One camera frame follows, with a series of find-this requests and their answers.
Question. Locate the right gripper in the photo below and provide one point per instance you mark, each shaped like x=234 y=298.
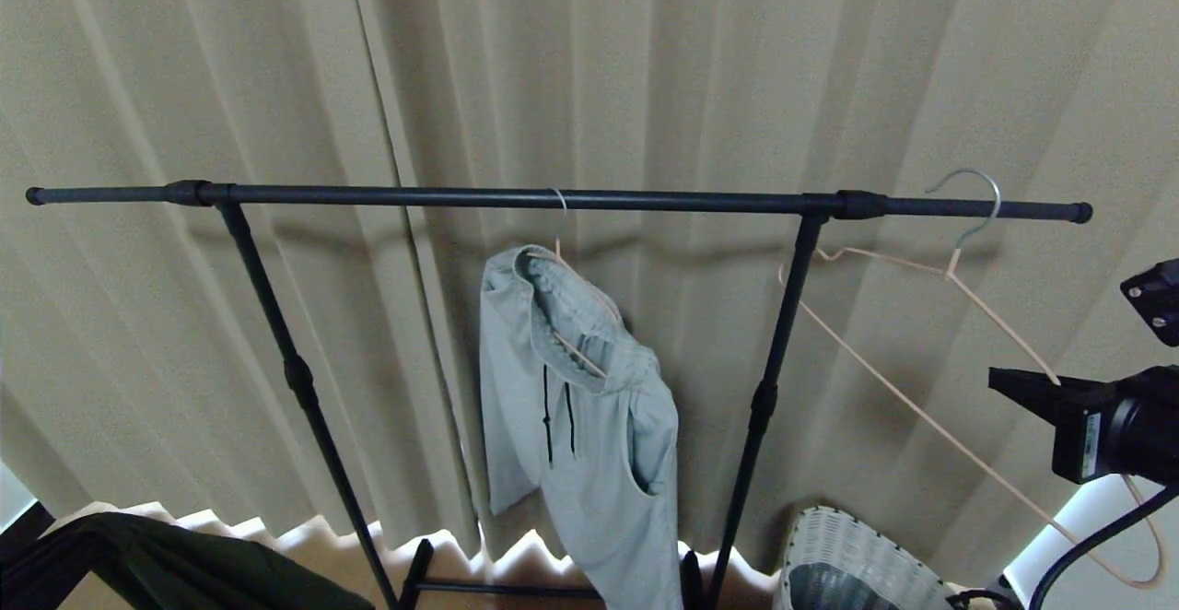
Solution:
x=1133 y=426

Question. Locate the pink clothes hanger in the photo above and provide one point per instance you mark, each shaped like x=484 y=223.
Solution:
x=1000 y=322
x=578 y=357

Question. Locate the pale grey shorts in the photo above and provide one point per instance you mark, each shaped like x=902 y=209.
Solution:
x=599 y=499

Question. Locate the green garment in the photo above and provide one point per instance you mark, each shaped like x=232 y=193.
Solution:
x=184 y=564

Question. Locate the white laundry basket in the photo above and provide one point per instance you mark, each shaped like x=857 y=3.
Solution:
x=847 y=545

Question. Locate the black clothes rack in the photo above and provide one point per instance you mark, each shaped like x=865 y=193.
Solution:
x=553 y=197

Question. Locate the beige curtain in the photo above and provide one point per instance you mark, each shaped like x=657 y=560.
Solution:
x=645 y=66

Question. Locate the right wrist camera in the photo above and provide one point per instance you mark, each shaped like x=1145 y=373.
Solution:
x=1156 y=301

